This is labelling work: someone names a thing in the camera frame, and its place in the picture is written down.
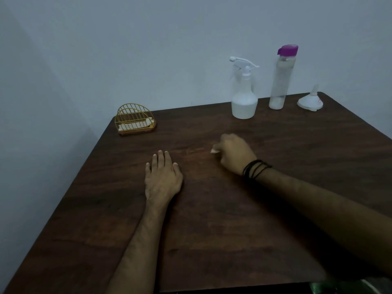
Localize person's right hand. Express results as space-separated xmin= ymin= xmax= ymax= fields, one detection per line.
xmin=212 ymin=133 xmax=258 ymax=176

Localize person's left hand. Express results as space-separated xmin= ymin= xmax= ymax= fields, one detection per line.
xmin=144 ymin=150 xmax=184 ymax=207

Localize white spray bottle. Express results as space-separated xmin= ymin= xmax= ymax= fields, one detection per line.
xmin=231 ymin=71 xmax=259 ymax=120

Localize clear water bottle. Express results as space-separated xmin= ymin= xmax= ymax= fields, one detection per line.
xmin=268 ymin=53 xmax=297 ymax=111

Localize white plastic funnel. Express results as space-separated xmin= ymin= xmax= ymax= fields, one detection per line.
xmin=296 ymin=84 xmax=324 ymax=112

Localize white trigger sprayer head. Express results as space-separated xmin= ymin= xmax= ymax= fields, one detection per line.
xmin=229 ymin=56 xmax=260 ymax=76

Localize purple bottle cap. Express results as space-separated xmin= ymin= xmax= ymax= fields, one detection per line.
xmin=277 ymin=44 xmax=299 ymax=56

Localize person's right forearm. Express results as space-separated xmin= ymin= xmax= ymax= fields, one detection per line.
xmin=254 ymin=168 xmax=392 ymax=278

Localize person's left forearm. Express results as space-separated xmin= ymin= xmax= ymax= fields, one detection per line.
xmin=104 ymin=200 xmax=172 ymax=294

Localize white paper napkins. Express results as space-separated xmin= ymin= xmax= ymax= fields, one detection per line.
xmin=118 ymin=118 xmax=155 ymax=132

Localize dark wooden table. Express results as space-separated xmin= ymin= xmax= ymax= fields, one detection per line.
xmin=3 ymin=91 xmax=392 ymax=294

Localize green plastic bin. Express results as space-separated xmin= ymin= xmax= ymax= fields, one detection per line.
xmin=309 ymin=277 xmax=382 ymax=294

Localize black cord bracelets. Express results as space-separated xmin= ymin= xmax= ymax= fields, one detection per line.
xmin=242 ymin=159 xmax=273 ymax=180

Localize gold wire napkin holder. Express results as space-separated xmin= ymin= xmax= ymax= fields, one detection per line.
xmin=114 ymin=103 xmax=157 ymax=137

